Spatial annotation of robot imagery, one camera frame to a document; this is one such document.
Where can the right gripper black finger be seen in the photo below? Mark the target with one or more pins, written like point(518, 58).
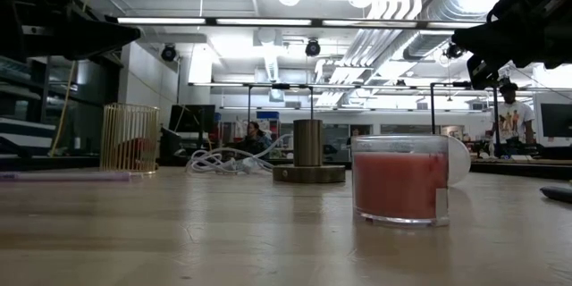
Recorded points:
point(491, 40)

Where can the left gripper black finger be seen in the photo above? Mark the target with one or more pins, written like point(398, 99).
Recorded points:
point(103, 38)

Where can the white lightbulb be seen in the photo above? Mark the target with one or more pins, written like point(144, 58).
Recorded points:
point(460, 161)

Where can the long ceiling light strip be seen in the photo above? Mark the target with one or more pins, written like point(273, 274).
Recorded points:
point(161, 21)

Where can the black ceiling spotlight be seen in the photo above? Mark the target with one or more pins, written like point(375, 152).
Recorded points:
point(313, 47)
point(168, 52)

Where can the standing person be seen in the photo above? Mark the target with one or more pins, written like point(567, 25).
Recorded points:
point(511, 116)

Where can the black metal gantry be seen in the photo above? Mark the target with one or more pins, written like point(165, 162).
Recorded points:
point(432, 107)

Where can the black computer monitor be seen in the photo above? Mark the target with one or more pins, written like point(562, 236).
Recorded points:
point(192, 118)
point(556, 120)

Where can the dark shelving unit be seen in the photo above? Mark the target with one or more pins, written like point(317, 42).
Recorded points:
point(27, 111)

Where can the red plastic tool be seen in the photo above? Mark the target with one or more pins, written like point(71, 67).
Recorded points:
point(132, 154)

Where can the purple pen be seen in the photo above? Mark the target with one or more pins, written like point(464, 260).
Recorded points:
point(67, 176)

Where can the black pen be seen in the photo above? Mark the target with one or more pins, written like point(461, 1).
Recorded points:
point(558, 193)

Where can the pink candle in glass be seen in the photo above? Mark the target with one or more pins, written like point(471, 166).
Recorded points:
point(397, 183)

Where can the seated person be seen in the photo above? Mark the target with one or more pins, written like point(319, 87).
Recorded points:
point(254, 140)

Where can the silver ventilation duct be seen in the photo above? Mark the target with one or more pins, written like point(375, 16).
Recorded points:
point(389, 49)

